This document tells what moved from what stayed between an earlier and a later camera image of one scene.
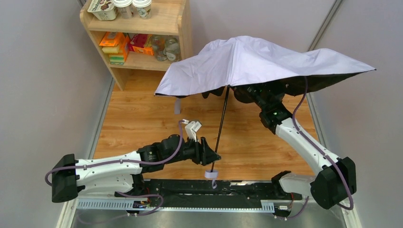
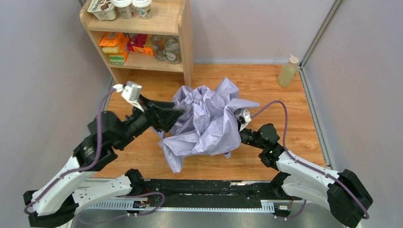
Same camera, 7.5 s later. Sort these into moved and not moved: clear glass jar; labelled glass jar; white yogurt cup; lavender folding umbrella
Moved: lavender folding umbrella
Not moved: clear glass jar; white yogurt cup; labelled glass jar
